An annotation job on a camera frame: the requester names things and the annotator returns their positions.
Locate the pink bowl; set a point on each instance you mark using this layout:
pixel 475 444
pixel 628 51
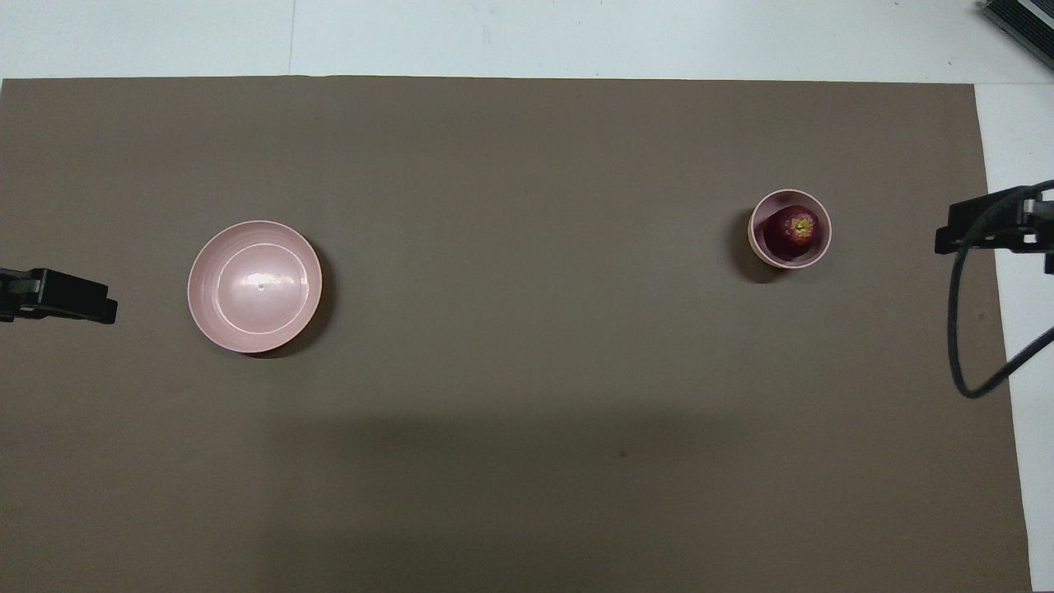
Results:
pixel 762 247

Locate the black ribbed device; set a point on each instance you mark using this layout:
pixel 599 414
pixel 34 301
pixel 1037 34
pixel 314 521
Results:
pixel 1025 25

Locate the brown table mat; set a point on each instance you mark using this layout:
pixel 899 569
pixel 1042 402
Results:
pixel 527 412

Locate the pink plate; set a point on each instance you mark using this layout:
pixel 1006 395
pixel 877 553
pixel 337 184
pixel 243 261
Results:
pixel 255 287

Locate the red apple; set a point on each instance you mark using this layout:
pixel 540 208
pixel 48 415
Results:
pixel 792 232

